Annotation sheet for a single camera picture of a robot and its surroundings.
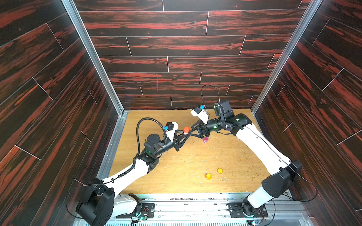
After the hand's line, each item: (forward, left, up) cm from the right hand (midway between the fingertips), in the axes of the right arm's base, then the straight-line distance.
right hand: (193, 128), depth 73 cm
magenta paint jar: (+10, -10, -26) cm, 30 cm away
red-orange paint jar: (-4, +4, +3) cm, 6 cm away
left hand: (-4, +3, 0) cm, 5 cm away
